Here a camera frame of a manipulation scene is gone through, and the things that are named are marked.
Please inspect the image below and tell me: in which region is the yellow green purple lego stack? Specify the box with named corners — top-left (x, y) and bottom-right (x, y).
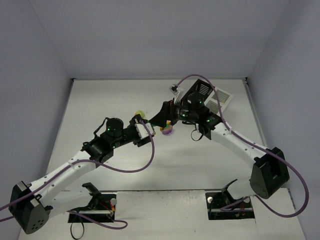
top-left (159, 120), bottom-right (173, 136)

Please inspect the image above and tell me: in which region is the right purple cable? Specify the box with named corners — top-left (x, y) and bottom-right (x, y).
top-left (174, 74), bottom-right (310, 218)

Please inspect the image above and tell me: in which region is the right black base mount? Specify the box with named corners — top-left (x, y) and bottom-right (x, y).
top-left (205, 179), bottom-right (255, 221)

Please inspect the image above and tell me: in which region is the black slotted container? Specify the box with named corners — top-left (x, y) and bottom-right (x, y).
top-left (181, 79), bottom-right (213, 111)

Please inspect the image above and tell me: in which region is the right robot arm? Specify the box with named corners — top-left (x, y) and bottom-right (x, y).
top-left (150, 92), bottom-right (290, 200)

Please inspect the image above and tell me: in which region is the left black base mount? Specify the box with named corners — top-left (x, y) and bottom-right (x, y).
top-left (71, 182), bottom-right (117, 223)

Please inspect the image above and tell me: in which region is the orange green lime lego stack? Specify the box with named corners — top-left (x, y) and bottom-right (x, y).
top-left (146, 122), bottom-right (163, 132)

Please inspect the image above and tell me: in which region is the lime and orange lego stack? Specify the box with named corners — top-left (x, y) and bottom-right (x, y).
top-left (134, 110), bottom-right (146, 118)

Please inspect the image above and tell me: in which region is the purple cable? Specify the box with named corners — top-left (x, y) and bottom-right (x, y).
top-left (0, 119), bottom-right (156, 230)
top-left (174, 74), bottom-right (310, 218)

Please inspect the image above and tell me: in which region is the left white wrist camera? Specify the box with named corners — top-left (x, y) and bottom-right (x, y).
top-left (135, 123), bottom-right (156, 140)

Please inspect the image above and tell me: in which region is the white slotted container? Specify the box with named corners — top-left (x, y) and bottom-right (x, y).
top-left (205, 87), bottom-right (233, 116)

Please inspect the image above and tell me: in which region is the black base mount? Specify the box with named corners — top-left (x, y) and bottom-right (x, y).
top-left (71, 182), bottom-right (117, 223)
top-left (205, 179), bottom-right (255, 221)

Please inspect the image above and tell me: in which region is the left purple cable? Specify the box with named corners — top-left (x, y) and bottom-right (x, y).
top-left (0, 119), bottom-right (156, 230)

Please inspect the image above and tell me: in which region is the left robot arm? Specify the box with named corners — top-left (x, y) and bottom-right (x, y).
top-left (7, 114), bottom-right (155, 235)

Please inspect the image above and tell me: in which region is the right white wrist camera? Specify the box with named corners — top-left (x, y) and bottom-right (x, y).
top-left (169, 84), bottom-right (184, 104)

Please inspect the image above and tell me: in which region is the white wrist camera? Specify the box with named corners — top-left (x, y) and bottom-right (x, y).
top-left (169, 84), bottom-right (184, 104)
top-left (135, 123), bottom-right (156, 140)

